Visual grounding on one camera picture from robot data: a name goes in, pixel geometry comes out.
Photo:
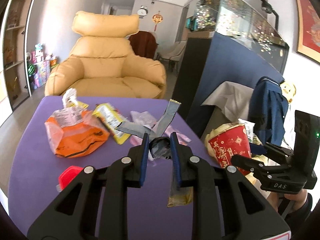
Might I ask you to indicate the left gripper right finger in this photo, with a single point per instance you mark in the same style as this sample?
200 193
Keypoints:
225 204

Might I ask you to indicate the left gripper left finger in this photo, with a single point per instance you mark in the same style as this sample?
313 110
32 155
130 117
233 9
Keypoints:
94 204

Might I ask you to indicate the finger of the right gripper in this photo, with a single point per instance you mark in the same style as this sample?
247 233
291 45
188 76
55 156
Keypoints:
248 164
274 151

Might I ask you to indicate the orange snack bag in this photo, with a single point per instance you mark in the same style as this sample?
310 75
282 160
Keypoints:
74 132

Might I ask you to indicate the grey silver foil wrapper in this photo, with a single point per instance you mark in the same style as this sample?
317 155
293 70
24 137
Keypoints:
158 146

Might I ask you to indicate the yellow white snack wrapper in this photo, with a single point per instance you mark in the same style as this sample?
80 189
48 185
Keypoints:
111 119

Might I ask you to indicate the black sleeve right forearm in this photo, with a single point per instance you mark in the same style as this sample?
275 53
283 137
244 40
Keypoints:
295 219

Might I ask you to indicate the red paper trash bucket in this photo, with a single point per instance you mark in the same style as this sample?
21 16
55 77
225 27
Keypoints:
226 141

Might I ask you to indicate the right hand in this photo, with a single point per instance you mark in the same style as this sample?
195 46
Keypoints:
298 199

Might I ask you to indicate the red cap pink container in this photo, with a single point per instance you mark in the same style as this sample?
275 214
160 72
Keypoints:
67 176

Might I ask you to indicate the blue backpack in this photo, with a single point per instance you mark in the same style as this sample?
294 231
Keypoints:
267 111

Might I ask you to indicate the yellow plush toy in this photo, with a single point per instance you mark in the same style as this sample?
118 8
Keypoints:
288 91

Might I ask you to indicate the white cloth on furniture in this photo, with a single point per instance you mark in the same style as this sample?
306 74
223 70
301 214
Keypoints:
232 99

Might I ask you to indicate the blue cloth covered cabinet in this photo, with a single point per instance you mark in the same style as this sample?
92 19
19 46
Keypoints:
206 64

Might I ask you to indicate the white yellow toy stand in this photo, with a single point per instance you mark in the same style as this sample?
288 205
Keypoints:
69 99

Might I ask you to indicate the yellow leather armchair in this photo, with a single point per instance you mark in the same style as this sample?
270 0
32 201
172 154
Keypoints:
103 63

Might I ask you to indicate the colourful toy boxes pile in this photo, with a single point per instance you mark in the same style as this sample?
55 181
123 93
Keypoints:
39 66

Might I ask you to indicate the glass fish tank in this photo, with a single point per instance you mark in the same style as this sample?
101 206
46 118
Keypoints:
238 20

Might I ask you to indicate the dark red draped chair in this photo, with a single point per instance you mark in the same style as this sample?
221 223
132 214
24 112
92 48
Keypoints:
143 44

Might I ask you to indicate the red chinese knot ornament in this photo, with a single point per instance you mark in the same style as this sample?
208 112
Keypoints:
157 19

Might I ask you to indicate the framed red wall picture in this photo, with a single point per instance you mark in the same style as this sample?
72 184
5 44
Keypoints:
308 31

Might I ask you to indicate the white wall clock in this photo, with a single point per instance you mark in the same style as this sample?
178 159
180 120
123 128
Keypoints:
142 11

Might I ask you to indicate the wooden wall shelf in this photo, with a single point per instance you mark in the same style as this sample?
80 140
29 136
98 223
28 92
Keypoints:
14 30

